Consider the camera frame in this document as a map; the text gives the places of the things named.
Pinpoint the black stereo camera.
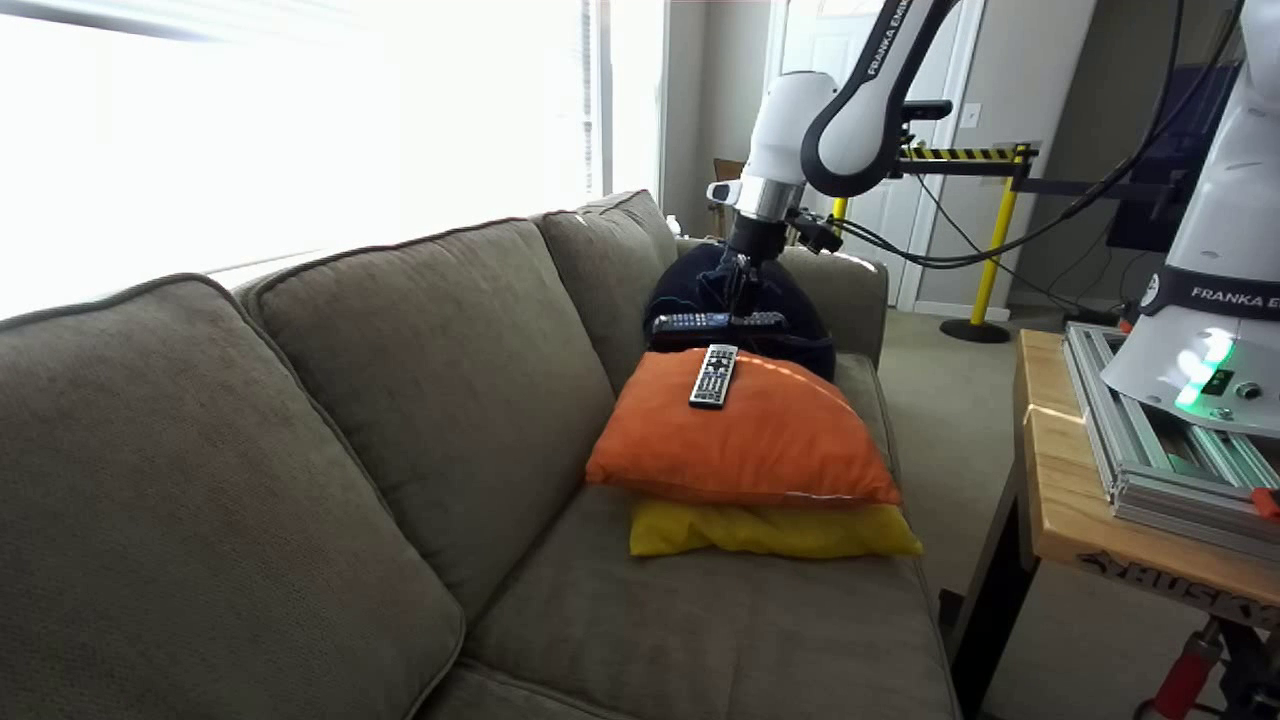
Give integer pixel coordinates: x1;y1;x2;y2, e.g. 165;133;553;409
895;97;956;126

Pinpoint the dark flat panel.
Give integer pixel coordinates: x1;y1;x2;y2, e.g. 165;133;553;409
1102;59;1220;257

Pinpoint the red clamp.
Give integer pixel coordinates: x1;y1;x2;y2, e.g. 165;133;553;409
1131;622;1225;720

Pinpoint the aluminum mounting frame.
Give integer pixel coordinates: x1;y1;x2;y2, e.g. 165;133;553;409
1059;317;1280;545

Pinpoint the dark navy pillow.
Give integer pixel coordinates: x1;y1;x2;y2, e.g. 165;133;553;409
639;235;839;385

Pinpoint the gray-green sofa back cushion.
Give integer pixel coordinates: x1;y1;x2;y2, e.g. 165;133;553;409
0;273;468;720
536;186;682;395
234;217;614;622

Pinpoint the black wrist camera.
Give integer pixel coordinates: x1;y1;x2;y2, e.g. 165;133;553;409
791;210;846;257

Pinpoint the orange pillow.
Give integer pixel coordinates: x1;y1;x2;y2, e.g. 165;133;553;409
584;344;900;513

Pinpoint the yellow pillow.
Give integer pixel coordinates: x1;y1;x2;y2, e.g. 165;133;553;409
623;497;927;564

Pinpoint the wooden table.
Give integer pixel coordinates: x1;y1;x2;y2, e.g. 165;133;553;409
951;326;1280;720

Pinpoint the small round stool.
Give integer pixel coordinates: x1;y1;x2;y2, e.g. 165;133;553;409
704;154;751;243

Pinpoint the white panel door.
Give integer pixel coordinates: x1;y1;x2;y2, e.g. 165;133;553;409
754;0;993;313

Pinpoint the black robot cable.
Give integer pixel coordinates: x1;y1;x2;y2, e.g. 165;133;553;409
812;0;1280;273

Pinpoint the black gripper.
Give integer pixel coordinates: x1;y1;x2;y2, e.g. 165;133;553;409
700;217;791;325

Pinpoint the small gray remote control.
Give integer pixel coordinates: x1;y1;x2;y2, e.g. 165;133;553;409
682;340;743;412

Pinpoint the black yellow striped barrier belt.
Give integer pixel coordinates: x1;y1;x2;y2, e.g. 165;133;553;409
890;138;1040;175

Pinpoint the gray-green fabric sofa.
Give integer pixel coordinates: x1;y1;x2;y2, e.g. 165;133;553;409
0;186;962;720

